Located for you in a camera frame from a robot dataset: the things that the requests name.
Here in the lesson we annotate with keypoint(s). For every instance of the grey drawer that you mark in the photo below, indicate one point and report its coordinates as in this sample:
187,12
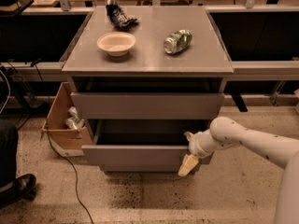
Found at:
139,168
147,105
141,141

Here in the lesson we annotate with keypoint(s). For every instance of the white paper bowl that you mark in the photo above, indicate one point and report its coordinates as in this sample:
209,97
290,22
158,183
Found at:
116,44

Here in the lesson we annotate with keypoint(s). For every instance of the blue crumpled chip bag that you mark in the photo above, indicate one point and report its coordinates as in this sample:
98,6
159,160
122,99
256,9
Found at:
117,16

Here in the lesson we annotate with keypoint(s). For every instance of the green can in box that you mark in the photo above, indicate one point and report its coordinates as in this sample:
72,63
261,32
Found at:
74,123

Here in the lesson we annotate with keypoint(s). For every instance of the green soda can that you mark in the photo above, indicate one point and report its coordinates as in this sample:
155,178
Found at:
177,41

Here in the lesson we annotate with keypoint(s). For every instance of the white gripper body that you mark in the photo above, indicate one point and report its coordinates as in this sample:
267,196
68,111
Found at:
194,146

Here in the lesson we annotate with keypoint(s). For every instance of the grey bottom drawer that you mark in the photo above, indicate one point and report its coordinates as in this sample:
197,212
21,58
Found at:
139,168

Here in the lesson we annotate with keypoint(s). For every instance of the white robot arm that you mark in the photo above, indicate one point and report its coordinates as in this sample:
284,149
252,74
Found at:
281,150

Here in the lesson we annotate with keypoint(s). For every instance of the grey drawer cabinet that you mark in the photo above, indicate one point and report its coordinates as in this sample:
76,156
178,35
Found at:
203,67

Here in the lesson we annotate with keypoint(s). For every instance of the grey top drawer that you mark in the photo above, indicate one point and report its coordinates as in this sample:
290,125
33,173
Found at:
147,105

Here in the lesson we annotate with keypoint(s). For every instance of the white bottle in box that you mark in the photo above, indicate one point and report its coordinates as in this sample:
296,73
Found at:
72,111

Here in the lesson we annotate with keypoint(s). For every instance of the cardboard box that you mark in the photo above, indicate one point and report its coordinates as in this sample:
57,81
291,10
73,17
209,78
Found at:
55,125

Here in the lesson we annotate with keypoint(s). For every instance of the dark trouser leg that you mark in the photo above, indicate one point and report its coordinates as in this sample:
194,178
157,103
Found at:
8,150

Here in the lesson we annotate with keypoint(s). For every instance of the black shoe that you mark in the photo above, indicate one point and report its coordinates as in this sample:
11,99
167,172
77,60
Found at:
23,187

